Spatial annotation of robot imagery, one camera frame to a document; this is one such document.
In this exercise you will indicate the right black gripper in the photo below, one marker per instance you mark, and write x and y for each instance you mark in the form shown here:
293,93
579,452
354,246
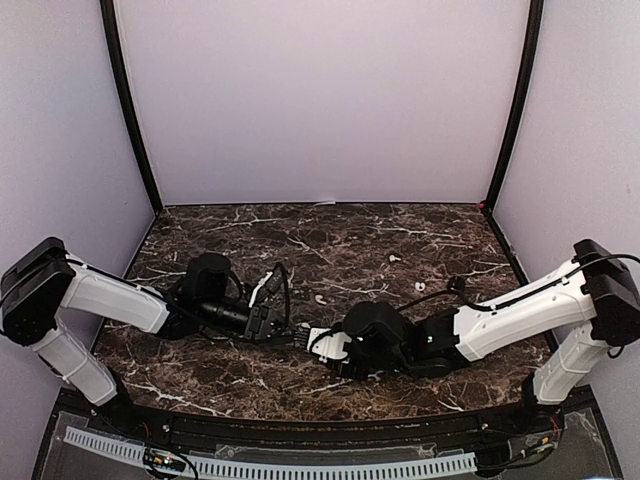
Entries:
352,374

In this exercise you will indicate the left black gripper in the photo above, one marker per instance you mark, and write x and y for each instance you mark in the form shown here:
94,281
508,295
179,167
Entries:
253,334

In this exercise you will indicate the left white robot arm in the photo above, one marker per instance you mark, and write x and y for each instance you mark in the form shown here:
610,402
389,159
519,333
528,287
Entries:
49,286

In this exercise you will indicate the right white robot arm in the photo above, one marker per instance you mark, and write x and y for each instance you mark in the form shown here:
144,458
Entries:
594,292

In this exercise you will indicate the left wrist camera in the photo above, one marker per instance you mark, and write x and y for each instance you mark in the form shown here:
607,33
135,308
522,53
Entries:
273,282

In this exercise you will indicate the black front rail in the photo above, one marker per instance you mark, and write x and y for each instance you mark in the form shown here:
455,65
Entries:
483,428

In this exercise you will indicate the white slotted cable duct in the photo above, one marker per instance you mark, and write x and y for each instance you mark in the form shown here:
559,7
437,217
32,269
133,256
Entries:
244,463

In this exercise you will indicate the right black frame post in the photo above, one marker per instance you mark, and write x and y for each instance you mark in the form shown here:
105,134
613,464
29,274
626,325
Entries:
521,89

